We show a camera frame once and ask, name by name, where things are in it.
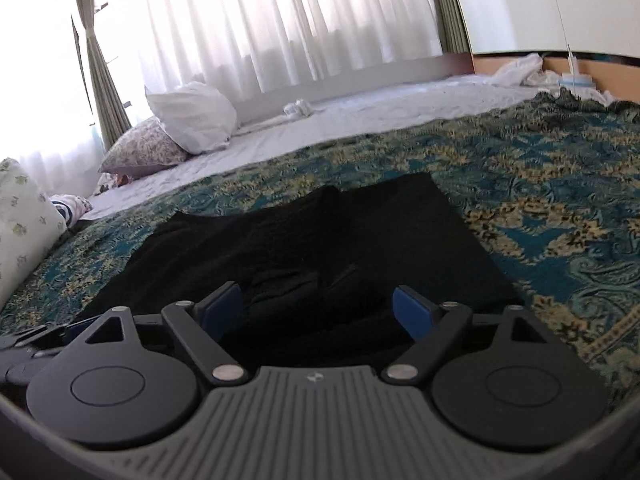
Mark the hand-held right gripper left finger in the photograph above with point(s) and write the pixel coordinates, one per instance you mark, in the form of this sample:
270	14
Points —
220	310

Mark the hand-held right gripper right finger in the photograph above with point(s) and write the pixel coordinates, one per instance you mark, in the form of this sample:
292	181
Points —
412	310

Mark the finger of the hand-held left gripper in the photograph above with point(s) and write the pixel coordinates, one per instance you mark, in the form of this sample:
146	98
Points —
80	329

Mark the black pants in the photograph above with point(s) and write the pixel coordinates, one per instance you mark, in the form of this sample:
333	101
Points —
300	240

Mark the striped cloth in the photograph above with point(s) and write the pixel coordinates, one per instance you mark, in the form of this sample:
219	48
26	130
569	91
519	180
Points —
72	207

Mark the white pillow with green flowers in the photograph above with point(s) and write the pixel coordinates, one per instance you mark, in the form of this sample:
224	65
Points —
22	220

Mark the purple floral pillow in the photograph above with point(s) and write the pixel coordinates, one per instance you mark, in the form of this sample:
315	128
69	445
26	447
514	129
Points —
145	152

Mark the teal patterned blanket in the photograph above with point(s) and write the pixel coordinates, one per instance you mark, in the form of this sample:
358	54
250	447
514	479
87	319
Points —
525	170

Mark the small crumpled white cloth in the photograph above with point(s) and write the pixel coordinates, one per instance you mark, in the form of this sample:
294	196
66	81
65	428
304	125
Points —
297	108

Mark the green tied curtain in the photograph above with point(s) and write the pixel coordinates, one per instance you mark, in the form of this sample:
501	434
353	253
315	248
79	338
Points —
100	70

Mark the white cloth pile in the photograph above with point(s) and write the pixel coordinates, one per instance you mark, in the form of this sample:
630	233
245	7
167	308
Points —
517	67

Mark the white and blue box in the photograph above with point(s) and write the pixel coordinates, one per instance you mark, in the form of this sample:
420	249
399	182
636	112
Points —
576	80

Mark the white sheer curtain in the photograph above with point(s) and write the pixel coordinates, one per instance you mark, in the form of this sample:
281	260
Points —
250	20

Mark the white plugged charger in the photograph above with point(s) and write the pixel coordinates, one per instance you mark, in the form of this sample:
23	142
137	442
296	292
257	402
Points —
571	62

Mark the orange bed headboard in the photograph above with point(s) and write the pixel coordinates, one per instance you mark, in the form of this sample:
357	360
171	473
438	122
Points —
610	70

